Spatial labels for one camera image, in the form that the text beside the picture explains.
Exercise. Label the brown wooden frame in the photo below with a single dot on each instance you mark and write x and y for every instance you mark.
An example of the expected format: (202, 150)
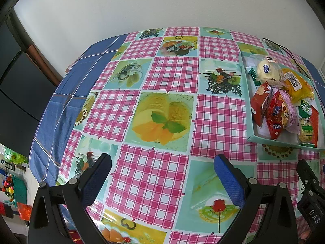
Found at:
(40, 61)

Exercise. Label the dark glass panel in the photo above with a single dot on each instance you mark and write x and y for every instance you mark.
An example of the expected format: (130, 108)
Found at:
(15, 94)

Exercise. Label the dark red-brown snack packet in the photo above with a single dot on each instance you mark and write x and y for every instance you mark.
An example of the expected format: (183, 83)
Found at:
(260, 104)

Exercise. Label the pink snack packet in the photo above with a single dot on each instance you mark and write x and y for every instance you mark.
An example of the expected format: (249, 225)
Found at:
(293, 117)

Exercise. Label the red cookie packet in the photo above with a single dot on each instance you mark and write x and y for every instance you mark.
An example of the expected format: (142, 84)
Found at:
(276, 117)

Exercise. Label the pink checked printed tablecloth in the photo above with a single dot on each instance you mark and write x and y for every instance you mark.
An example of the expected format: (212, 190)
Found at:
(167, 76)

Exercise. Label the clear green cookie packet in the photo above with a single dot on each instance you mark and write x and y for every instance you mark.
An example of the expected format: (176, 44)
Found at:
(307, 131)

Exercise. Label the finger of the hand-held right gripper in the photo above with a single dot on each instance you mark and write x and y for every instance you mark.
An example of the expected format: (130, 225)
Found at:
(306, 175)

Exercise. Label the orange-red patterned snack packet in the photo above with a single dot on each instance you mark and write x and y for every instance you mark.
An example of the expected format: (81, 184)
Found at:
(315, 124)

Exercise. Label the orange mesh bag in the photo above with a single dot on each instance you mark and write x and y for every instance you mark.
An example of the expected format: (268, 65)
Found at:
(25, 211)

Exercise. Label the colourful small toys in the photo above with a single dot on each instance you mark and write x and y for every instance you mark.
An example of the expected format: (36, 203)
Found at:
(7, 184)

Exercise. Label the round white bun packet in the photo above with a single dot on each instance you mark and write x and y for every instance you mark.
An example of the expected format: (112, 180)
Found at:
(269, 70)

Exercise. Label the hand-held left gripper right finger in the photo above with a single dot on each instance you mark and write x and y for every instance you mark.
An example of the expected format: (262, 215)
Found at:
(228, 180)

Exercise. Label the green and white biscuit packet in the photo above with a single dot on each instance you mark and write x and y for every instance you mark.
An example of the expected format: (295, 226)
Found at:
(304, 109)

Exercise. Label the green plastic basket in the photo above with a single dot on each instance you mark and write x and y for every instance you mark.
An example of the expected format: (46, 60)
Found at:
(19, 190)

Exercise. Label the shallow teal cardboard box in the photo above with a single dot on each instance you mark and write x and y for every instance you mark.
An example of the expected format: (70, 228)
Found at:
(261, 133)

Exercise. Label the yellow cake packet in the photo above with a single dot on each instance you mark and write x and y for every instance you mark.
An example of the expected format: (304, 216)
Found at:
(299, 89)

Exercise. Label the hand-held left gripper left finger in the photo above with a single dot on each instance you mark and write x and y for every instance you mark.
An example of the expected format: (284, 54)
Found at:
(97, 178)

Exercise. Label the pale green snack packet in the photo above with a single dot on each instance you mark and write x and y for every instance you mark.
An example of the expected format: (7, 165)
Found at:
(252, 75)

